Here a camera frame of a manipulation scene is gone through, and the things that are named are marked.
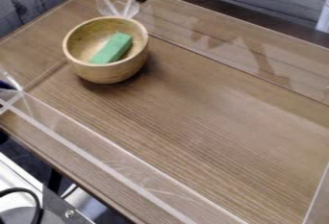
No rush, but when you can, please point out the green rectangular block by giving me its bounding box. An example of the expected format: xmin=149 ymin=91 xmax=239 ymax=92
xmin=88 ymin=33 xmax=133 ymax=64

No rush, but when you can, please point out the light brown wooden bowl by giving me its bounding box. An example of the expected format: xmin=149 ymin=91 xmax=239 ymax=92
xmin=62 ymin=16 xmax=149 ymax=84

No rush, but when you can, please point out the black table leg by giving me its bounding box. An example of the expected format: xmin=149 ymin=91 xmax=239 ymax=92
xmin=48 ymin=169 xmax=63 ymax=193

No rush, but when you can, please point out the clear acrylic enclosure wall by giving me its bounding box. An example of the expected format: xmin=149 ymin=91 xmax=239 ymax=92
xmin=0 ymin=0 xmax=329 ymax=224

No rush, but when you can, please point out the white post at right edge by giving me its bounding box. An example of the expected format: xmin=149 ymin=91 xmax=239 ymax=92
xmin=316 ymin=0 xmax=329 ymax=33

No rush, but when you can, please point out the grey metal bracket with screw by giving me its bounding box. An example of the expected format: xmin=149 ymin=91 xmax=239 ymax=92
xmin=42 ymin=187 xmax=95 ymax=224

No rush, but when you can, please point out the black cable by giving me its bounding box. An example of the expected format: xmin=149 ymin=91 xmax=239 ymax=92
xmin=0 ymin=187 xmax=44 ymax=224

